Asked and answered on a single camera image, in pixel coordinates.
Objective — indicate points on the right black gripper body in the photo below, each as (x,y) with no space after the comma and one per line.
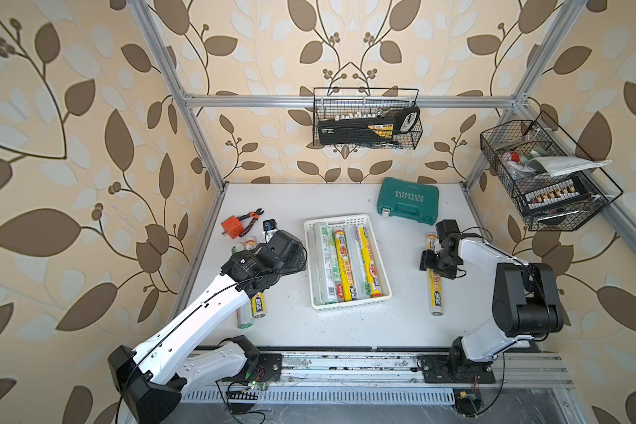
(444,265)

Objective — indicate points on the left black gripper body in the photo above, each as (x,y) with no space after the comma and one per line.
(297,268)

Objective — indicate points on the yellow wrap roll group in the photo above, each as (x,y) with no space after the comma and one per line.
(258,304)

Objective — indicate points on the silver green wrap roll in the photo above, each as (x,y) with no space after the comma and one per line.
(328,258)

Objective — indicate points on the yellow wrap roll with salmon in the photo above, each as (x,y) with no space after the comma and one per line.
(375,289)

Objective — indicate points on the white perforated plastic basket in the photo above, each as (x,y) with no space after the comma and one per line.
(341,222)

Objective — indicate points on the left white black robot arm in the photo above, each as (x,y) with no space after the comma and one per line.
(152,378)

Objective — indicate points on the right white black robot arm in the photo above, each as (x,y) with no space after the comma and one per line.
(525,302)

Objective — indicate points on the white paper in basket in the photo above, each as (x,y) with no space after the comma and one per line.
(561,166)

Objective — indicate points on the black yellow tool in basket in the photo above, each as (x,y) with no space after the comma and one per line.
(395,128)

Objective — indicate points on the orange black cutting pliers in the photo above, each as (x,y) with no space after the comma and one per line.
(253,218)

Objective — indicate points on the green plastic tool case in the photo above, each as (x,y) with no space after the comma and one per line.
(417,202)

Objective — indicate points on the drill bit set box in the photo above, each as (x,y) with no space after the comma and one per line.
(557,195)

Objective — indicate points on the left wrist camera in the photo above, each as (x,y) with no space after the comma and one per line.
(269,229)

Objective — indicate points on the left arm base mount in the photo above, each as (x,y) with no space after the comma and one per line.
(265,368)

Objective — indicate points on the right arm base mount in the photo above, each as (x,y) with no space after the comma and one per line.
(443,369)

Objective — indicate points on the right black wire basket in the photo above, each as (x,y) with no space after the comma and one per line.
(509,146)

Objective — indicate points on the black wire basket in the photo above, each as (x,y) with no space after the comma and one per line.
(509,146)
(335,101)

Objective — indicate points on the aluminium front rail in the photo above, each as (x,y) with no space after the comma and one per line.
(376,369)

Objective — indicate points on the back black wire basket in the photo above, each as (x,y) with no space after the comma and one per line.
(335,101)

